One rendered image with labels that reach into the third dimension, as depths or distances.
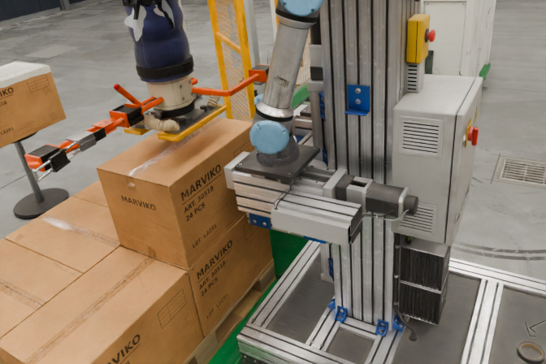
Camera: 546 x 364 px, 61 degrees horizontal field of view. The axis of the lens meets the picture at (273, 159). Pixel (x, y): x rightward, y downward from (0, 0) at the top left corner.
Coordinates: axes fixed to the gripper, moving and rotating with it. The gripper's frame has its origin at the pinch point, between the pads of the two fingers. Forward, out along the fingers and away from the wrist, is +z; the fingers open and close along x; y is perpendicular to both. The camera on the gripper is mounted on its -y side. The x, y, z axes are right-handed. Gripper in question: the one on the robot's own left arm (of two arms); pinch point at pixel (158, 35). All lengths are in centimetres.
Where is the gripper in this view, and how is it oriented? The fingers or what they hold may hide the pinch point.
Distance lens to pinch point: 139.3
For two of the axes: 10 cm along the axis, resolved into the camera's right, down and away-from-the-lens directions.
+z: 1.0, 8.8, 4.7
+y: -8.6, -1.5, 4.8
